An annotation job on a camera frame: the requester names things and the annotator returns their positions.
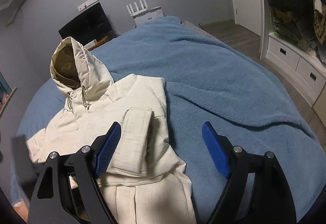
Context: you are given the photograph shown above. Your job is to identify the person's left hand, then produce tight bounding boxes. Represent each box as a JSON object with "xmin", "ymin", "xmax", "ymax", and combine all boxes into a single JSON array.
[{"xmin": 13, "ymin": 201, "xmax": 28, "ymax": 223}]

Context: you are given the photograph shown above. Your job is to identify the cream hooded padded coat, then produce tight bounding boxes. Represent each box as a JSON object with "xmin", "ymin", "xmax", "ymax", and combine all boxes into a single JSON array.
[{"xmin": 26, "ymin": 37, "xmax": 196, "ymax": 223}]

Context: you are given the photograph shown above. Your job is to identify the wooden window sill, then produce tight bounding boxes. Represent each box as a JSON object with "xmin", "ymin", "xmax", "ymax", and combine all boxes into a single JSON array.
[{"xmin": 0, "ymin": 87, "xmax": 17, "ymax": 116}]

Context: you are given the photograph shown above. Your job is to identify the white box under router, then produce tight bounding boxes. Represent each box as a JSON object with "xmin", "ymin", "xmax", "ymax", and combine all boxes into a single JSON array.
[{"xmin": 133, "ymin": 6, "xmax": 165, "ymax": 27}]

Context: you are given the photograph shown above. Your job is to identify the white box atop monitor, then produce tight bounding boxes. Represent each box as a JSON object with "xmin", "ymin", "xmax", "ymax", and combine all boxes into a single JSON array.
[{"xmin": 77, "ymin": 0, "xmax": 99, "ymax": 12}]

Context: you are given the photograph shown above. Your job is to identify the black flat monitor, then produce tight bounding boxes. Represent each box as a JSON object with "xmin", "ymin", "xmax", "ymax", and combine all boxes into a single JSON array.
[{"xmin": 58, "ymin": 2, "xmax": 112, "ymax": 45}]

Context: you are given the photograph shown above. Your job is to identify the white box on stand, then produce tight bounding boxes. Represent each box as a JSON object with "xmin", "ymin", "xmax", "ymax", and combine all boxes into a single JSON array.
[{"xmin": 84, "ymin": 39, "xmax": 97, "ymax": 49}]

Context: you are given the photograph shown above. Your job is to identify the blue fleece bed blanket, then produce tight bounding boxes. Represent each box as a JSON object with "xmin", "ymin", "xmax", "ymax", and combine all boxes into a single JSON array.
[{"xmin": 10, "ymin": 15, "xmax": 324, "ymax": 222}]

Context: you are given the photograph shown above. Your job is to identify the white wardrobe with drawers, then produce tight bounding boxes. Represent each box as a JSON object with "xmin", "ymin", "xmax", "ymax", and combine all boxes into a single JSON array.
[{"xmin": 266, "ymin": 0, "xmax": 325, "ymax": 106}]

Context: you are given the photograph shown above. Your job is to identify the white wifi router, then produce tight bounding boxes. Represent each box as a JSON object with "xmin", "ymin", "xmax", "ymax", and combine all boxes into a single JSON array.
[{"xmin": 126, "ymin": 0, "xmax": 149, "ymax": 17}]

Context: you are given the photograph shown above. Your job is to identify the wooden tv stand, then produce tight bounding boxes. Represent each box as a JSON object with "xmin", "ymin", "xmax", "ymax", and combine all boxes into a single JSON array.
[{"xmin": 88, "ymin": 35, "xmax": 112, "ymax": 51}]

